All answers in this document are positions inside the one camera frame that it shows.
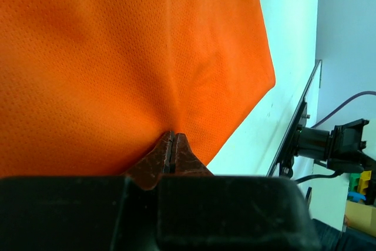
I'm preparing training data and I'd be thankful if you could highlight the cardboard box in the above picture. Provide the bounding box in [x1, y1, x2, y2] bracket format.
[345, 201, 375, 236]

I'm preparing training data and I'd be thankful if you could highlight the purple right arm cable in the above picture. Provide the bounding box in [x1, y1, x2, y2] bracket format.
[314, 90, 376, 128]

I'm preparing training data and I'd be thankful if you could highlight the orange t shirt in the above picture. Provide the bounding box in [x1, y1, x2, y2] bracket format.
[1, 0, 276, 176]

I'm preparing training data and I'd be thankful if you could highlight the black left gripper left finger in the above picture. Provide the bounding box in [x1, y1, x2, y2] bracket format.
[125, 131, 174, 190]

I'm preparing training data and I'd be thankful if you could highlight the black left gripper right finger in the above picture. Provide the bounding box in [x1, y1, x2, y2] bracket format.
[170, 133, 213, 176]

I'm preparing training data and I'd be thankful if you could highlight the green yellow blue clutter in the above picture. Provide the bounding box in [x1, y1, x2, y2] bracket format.
[347, 171, 375, 206]

